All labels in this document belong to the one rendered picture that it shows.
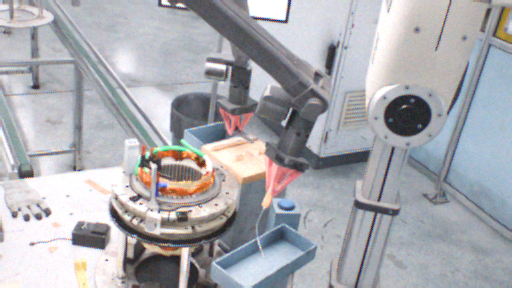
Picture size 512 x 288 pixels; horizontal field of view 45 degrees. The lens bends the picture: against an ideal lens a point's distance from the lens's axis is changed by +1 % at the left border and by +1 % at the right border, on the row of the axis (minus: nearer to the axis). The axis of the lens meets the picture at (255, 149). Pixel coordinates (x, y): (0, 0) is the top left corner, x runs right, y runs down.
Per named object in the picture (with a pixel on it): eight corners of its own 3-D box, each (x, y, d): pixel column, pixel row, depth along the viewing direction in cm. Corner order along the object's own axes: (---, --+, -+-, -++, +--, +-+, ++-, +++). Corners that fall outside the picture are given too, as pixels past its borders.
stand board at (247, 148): (200, 153, 183) (201, 146, 182) (249, 140, 195) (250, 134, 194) (241, 185, 170) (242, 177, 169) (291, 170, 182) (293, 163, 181)
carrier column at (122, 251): (115, 277, 166) (117, 212, 156) (123, 274, 167) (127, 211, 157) (118, 282, 164) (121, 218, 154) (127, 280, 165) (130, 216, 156)
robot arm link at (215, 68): (248, 47, 159) (253, 38, 167) (205, 40, 160) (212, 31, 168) (243, 90, 165) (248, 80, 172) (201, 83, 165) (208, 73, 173)
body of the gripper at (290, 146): (284, 166, 127) (297, 133, 125) (262, 148, 135) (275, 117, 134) (308, 172, 130) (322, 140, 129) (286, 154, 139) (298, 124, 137)
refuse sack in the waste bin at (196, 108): (155, 150, 350) (159, 94, 333) (216, 143, 368) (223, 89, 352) (181, 186, 321) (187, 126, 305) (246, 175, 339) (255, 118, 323)
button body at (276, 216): (262, 287, 174) (275, 212, 162) (258, 270, 180) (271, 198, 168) (286, 287, 175) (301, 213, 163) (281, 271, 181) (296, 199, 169)
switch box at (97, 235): (78, 232, 184) (78, 217, 181) (110, 237, 184) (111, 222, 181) (71, 245, 178) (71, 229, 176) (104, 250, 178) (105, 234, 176)
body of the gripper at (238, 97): (215, 105, 171) (218, 81, 168) (244, 99, 177) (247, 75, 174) (230, 115, 167) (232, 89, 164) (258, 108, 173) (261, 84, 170)
